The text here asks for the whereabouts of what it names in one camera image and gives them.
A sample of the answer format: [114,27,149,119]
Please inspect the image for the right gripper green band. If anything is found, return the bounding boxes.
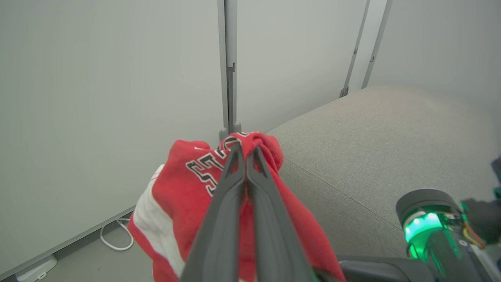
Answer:
[337,188,501,282]

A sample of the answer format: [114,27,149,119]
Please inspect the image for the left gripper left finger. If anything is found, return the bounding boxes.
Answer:
[180,143,246,282]

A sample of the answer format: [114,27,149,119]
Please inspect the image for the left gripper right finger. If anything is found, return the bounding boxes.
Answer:
[247,146,317,282]

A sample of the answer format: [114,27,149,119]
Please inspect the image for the red and white jersey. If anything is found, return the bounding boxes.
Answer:
[127,131,347,282]

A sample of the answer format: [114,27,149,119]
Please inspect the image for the grey fabric sofa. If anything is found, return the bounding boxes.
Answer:
[268,83,501,261]

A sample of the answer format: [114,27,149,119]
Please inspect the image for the orange yellow gripper wires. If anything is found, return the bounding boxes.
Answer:
[463,222,487,249]

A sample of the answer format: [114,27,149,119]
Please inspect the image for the white looped floor cable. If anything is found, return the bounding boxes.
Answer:
[100,217,135,251]

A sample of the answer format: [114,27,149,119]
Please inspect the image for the grey partition bottom rail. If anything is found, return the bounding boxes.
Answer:
[0,205,136,280]

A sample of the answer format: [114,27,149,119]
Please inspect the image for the grey partition frame post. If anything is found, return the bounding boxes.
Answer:
[339,0,394,98]
[217,0,242,141]

